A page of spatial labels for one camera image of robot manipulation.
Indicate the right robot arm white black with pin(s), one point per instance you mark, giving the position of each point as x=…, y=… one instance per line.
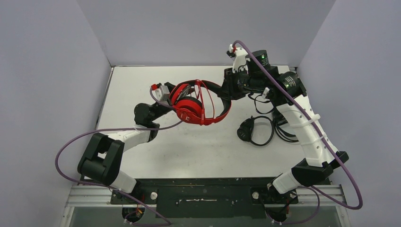
x=288, y=96

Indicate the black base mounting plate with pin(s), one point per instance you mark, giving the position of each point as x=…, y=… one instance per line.
x=214, y=197

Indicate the large black blue headphones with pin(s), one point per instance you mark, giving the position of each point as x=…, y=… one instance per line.
x=278, y=122

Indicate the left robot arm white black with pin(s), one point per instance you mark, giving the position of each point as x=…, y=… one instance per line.
x=102, y=157

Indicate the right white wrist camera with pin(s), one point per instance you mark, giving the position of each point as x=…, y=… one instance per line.
x=239, y=54

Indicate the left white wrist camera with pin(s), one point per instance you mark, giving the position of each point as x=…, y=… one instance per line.
x=160, y=92

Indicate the red headphones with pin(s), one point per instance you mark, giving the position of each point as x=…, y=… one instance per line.
x=190, y=109

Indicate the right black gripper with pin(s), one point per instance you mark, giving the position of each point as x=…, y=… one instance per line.
x=228, y=85

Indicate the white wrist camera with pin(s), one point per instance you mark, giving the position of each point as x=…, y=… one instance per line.
x=160, y=92
x=239, y=54

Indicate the small black headphones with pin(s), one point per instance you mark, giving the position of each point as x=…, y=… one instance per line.
x=245, y=130

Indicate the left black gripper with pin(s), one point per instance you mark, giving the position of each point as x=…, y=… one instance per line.
x=169, y=88

